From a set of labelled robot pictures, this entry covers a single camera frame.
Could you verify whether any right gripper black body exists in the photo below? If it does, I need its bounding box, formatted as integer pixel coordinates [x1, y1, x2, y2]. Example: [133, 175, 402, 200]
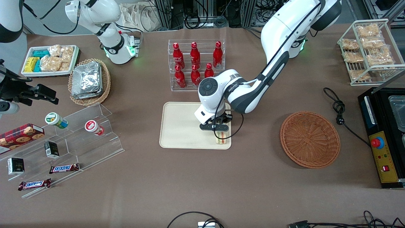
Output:
[0, 60, 33, 102]

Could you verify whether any triangle sandwich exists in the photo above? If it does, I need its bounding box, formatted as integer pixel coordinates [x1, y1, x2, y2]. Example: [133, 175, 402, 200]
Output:
[215, 130, 230, 145]

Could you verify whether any white rectangular snack tray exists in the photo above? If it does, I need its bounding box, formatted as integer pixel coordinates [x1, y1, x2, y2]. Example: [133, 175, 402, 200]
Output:
[21, 45, 79, 77]

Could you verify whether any beige plastic tray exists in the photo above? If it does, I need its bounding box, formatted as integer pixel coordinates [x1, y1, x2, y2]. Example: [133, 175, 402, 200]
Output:
[159, 102, 232, 150]

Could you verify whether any oval light wicker basket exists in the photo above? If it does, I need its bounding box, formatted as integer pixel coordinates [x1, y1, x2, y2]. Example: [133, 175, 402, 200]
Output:
[68, 58, 111, 106]

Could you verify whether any round brown wicker basket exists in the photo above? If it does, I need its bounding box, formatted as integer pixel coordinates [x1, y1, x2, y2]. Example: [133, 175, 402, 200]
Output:
[280, 111, 341, 169]

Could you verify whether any yellow snack packet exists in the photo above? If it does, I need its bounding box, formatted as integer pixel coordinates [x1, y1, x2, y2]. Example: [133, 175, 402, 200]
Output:
[24, 57, 40, 73]

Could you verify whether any green lid white cup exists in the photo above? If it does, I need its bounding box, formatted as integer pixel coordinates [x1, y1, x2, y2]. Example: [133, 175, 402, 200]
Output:
[45, 112, 68, 129]

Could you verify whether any red plaid cookie box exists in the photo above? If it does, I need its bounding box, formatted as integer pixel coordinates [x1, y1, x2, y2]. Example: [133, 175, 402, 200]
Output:
[0, 123, 45, 155]

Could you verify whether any clear acrylic bottle rack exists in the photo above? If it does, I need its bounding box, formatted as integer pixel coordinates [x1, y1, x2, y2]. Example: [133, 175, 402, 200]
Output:
[168, 39, 225, 92]

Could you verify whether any silver foil packet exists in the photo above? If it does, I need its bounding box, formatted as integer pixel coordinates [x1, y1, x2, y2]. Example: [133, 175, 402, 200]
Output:
[71, 65, 103, 99]
[72, 62, 101, 95]

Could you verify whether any small black carton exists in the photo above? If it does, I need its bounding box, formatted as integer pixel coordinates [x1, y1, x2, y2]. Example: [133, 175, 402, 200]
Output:
[7, 157, 25, 175]
[44, 141, 60, 159]

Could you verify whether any red lid white cup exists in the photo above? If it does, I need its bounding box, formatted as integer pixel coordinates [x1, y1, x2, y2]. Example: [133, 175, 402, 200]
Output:
[84, 120, 105, 136]

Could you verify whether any clear acrylic stepped shelf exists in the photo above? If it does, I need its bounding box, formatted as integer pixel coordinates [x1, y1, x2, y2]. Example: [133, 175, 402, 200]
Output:
[0, 102, 125, 199]

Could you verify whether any brown Snickers bar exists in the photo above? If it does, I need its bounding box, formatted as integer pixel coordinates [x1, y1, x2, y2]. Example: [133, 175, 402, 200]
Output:
[18, 178, 52, 191]
[49, 163, 80, 174]

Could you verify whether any beige cloth bag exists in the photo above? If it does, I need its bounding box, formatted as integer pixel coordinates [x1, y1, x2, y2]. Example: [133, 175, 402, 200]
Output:
[119, 3, 159, 32]

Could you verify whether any clear bag of fried snacks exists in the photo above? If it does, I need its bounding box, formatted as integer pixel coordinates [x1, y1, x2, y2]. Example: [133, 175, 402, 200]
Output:
[341, 39, 360, 51]
[362, 37, 385, 49]
[343, 51, 365, 63]
[366, 47, 395, 67]
[356, 24, 380, 38]
[348, 69, 371, 81]

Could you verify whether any black table appliance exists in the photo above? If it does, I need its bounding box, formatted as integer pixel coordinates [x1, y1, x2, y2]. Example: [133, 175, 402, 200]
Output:
[358, 87, 405, 189]

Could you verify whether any yellow emergency stop control box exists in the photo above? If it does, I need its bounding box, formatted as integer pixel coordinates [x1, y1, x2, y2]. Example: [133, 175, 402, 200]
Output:
[368, 130, 401, 185]

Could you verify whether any clear plastic container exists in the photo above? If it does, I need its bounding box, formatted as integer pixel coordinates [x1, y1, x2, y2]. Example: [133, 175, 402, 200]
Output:
[389, 95, 405, 133]

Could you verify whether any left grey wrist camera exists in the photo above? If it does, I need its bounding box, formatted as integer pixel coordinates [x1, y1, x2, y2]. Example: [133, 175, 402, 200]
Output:
[199, 123, 229, 131]

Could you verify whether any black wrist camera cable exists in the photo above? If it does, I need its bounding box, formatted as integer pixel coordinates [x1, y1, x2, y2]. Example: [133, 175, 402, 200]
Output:
[211, 109, 244, 140]

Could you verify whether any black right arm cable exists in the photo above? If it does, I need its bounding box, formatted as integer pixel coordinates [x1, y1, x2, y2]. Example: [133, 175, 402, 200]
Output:
[23, 0, 80, 35]

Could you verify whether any black looped cable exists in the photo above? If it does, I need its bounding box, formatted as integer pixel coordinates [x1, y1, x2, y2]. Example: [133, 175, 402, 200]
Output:
[167, 211, 225, 228]

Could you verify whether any black cable bundle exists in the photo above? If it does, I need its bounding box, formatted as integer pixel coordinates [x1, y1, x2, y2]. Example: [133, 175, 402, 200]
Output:
[184, 11, 229, 29]

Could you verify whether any aluminium frame post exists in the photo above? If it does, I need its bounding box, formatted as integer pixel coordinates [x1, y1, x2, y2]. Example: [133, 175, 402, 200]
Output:
[154, 0, 173, 30]
[244, 0, 257, 26]

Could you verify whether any black power cable with plug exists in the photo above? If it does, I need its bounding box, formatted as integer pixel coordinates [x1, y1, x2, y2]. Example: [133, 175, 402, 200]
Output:
[323, 87, 371, 147]

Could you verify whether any black tangled cable with connector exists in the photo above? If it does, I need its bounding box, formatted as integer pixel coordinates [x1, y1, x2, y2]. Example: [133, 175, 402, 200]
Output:
[288, 210, 405, 228]

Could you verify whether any white wire rack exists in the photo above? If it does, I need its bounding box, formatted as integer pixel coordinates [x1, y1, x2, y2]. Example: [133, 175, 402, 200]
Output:
[337, 19, 405, 86]

